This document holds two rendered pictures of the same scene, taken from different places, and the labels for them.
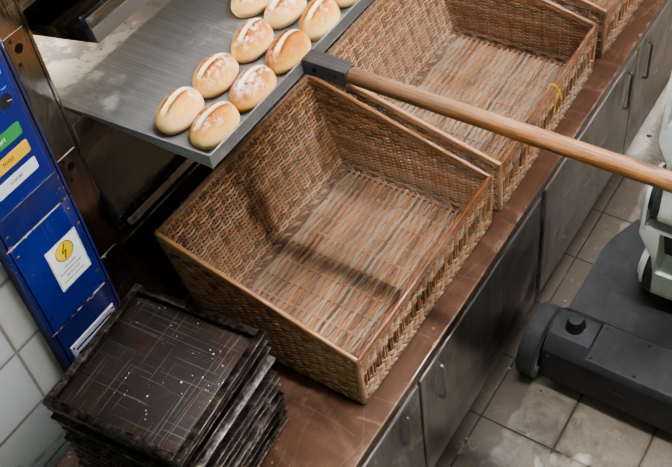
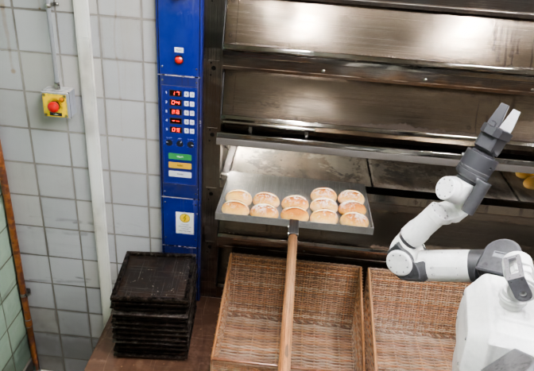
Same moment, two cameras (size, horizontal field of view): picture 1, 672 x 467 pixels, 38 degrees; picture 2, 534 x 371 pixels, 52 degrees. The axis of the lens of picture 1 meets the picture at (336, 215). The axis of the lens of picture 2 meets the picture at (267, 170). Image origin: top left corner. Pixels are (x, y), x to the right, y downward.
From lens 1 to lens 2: 1.24 m
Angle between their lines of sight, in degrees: 45
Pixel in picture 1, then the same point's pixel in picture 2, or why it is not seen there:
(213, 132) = (227, 208)
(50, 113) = (213, 167)
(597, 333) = not seen: outside the picture
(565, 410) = not seen: outside the picture
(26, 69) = (211, 144)
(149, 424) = (128, 284)
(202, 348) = (172, 286)
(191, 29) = (295, 189)
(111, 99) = (239, 183)
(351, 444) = not seen: outside the picture
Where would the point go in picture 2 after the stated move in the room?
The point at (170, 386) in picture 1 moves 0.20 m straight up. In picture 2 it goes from (149, 284) to (147, 239)
